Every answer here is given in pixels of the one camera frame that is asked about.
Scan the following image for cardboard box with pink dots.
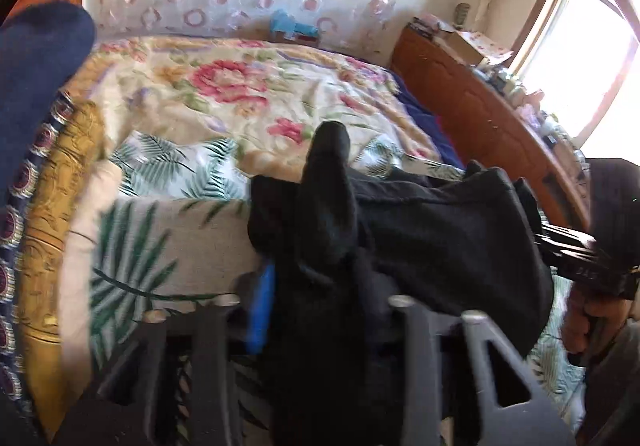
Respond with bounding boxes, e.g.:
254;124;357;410
444;30;513;67

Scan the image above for navy blue bed sheet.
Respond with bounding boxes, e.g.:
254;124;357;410
390;70;464;169

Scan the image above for folded navy blue garment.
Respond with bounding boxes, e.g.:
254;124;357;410
1;1;96;189

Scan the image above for window with wooden frame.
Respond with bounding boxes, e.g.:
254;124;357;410
510;0;639;163

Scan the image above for palm leaf patterned towel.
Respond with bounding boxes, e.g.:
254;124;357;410
89;132;585;406

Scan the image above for blue item on box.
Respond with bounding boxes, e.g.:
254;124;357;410
269;10;320;46

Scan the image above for wooden sideboard cabinet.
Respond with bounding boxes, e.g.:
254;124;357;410
390;26;589;230

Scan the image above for floral bed blanket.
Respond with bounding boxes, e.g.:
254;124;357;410
64;36;442;180

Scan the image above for folded golden patterned cloth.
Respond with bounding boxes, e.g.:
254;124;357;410
1;92;104;445

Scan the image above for right forearm dark sleeve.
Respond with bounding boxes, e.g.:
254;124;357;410
576;158;639;445

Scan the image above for right hand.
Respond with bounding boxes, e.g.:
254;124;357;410
561;284;634;355

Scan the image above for black t-shirt with print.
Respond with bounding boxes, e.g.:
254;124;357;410
247;122;553;445

